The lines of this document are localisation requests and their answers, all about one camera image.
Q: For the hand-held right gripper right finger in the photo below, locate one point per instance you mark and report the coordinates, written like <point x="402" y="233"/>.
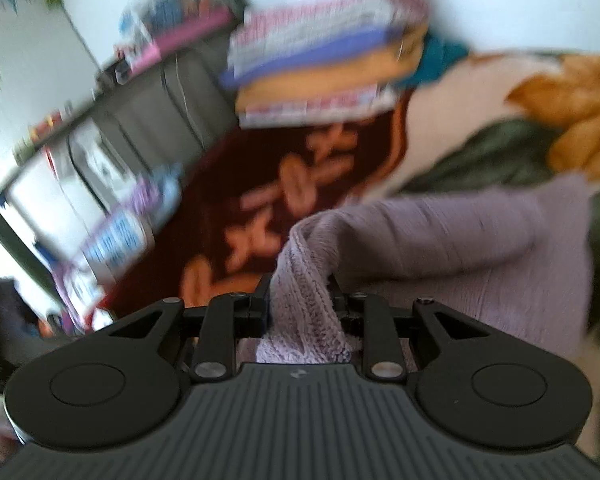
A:
<point x="342" y="310"/>

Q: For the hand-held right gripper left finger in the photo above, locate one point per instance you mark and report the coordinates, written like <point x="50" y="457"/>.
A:
<point x="254" y="315"/>

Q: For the lilac knit sweater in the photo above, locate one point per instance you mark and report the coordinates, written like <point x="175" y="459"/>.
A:
<point x="455" y="250"/>

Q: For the stack of folded clothes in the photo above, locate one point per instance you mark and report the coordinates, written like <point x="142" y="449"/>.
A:
<point x="325" y="55"/>

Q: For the floral fleece blanket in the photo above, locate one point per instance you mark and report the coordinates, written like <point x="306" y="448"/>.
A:
<point x="290" y="180"/>

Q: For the blue and white package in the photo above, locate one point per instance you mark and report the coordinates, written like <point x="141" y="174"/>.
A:
<point x="117" y="242"/>

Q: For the small lilac cloth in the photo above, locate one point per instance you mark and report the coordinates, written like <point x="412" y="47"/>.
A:
<point x="142" y="196"/>

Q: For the dark grey cabinet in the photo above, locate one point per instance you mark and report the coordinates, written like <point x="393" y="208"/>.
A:
<point x="145" y="105"/>

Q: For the clear storage box pink lid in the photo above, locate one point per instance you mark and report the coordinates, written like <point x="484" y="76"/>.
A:
<point x="175" y="20"/>

